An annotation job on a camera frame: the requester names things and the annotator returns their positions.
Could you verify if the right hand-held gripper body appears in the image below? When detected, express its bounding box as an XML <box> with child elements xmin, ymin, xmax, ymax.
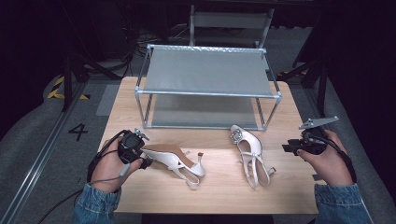
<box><xmin>293</xmin><ymin>116</ymin><xmax>340</xmax><ymax>156</ymax></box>

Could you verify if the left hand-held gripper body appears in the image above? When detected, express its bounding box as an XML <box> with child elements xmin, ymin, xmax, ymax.
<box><xmin>117</xmin><ymin>128</ymin><xmax>150</xmax><ymax>164</ymax></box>

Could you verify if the white slingback heeled shoe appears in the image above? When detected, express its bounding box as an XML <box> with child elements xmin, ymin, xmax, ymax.
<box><xmin>140</xmin><ymin>143</ymin><xmax>207</xmax><ymax>189</ymax></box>

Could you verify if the white slingback shoe jewelled buckle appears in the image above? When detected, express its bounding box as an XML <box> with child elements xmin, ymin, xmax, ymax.
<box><xmin>229</xmin><ymin>124</ymin><xmax>277</xmax><ymax>190</ymax></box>

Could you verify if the grey metal shoe rack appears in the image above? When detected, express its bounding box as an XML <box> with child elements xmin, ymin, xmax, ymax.
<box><xmin>134</xmin><ymin>43</ymin><xmax>283</xmax><ymax>132</ymax></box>

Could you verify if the person's right hand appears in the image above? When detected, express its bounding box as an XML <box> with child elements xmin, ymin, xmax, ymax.
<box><xmin>295</xmin><ymin>129</ymin><xmax>355</xmax><ymax>187</ymax></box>

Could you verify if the person's left hand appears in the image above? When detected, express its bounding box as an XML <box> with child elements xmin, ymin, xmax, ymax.
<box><xmin>90</xmin><ymin>137</ymin><xmax>144</xmax><ymax>194</ymax></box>

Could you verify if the black metal stand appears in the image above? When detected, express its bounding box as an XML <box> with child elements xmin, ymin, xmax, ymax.
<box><xmin>60</xmin><ymin>50</ymin><xmax>123</xmax><ymax>113</ymax></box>
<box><xmin>279</xmin><ymin>57</ymin><xmax>332</xmax><ymax>117</ymax></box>

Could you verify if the grey folding chair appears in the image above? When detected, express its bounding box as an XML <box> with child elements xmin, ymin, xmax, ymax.
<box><xmin>189</xmin><ymin>4</ymin><xmax>276</xmax><ymax>49</ymax></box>

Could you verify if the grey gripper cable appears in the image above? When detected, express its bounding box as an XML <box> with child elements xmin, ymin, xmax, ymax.
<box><xmin>36</xmin><ymin>162</ymin><xmax>131</xmax><ymax>224</ymax></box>

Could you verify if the black thick gripper cable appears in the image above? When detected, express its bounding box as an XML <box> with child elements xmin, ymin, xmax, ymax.
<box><xmin>303</xmin><ymin>132</ymin><xmax>359</xmax><ymax>184</ymax></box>

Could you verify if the black looped gripper cable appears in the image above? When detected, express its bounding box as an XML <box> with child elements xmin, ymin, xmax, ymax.
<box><xmin>86</xmin><ymin>130</ymin><xmax>129</xmax><ymax>185</ymax></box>

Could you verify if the metal floor rail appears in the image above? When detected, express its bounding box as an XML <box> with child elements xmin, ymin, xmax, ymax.
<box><xmin>0</xmin><ymin>83</ymin><xmax>89</xmax><ymax>224</ymax></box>

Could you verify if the bundle of floor cables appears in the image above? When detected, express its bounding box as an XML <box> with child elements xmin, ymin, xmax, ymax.
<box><xmin>135</xmin><ymin>26</ymin><xmax>191</xmax><ymax>45</ymax></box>

